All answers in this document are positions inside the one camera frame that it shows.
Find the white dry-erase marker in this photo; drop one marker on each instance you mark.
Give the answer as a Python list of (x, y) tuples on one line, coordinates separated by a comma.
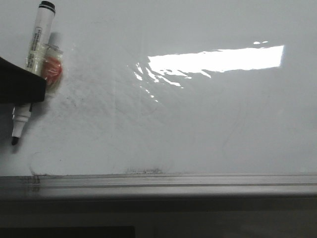
[(35, 60)]

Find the white whiteboard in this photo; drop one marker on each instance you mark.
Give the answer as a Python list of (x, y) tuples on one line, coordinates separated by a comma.
[(172, 98)]

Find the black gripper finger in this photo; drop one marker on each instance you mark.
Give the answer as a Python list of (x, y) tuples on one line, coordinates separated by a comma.
[(18, 85)]

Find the red ball taped to marker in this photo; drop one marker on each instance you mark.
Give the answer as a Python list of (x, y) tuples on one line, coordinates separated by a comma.
[(52, 68)]

